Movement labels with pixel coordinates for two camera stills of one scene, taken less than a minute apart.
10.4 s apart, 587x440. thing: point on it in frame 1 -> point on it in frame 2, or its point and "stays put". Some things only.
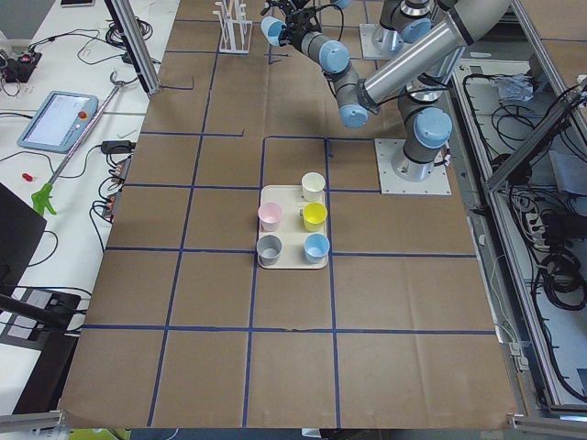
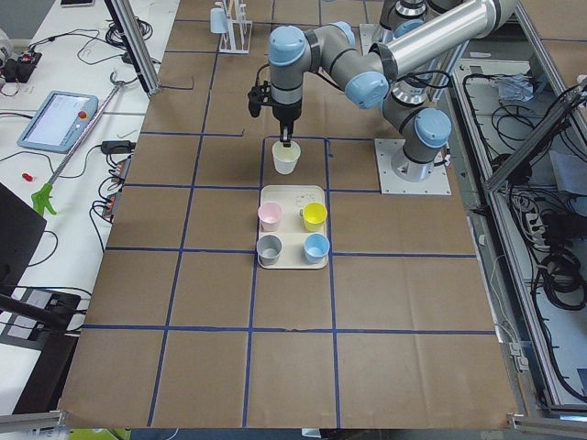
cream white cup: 313,184 -> 285,158
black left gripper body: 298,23 -> 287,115
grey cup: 268,248 stays put
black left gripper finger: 284,37 -> 286,133
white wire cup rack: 235,37 stays put
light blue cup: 271,27 -> 218,20
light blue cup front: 315,247 stays put
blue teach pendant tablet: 59,121 stays put
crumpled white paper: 515,87 stays put
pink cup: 270,214 stays put
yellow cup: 314,215 stays put
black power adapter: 118,147 stays put
